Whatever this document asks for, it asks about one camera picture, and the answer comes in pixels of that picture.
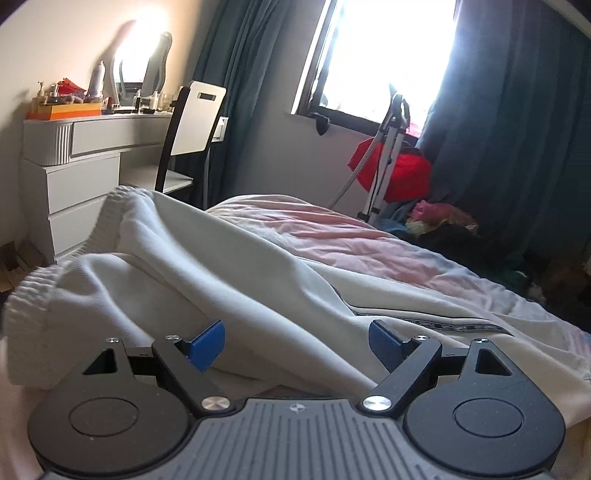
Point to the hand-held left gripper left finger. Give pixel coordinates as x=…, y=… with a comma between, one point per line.
x=208, y=344

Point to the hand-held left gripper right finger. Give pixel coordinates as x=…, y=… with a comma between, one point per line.
x=384, y=344

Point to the white sweatpants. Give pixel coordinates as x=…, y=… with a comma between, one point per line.
x=184, y=277

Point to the pile of clothes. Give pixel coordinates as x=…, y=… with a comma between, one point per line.
x=443, y=221

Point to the bed with pink sheet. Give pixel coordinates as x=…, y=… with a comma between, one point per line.
x=346, y=235

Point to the white vanity dresser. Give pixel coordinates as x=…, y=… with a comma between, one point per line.
x=83, y=189

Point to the garment steamer stand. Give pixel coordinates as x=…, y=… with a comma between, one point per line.
x=392, y=138

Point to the dark teal curtain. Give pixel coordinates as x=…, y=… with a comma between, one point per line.
x=508, y=115
x=249, y=92

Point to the orange box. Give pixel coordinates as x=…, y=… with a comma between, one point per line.
x=64, y=110

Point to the vanity mirror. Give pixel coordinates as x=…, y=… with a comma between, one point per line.
x=154, y=69

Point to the white spray bottle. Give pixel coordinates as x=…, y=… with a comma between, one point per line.
x=97, y=81

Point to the red pouch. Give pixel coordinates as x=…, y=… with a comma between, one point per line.
x=71, y=86

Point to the small pump bottle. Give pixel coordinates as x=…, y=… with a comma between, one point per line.
x=54, y=94
x=40, y=92

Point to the window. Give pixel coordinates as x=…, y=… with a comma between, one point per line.
x=383, y=46

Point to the wall socket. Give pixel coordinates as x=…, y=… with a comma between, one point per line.
x=220, y=128

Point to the white chair with black frame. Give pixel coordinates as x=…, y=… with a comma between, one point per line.
x=198, y=120

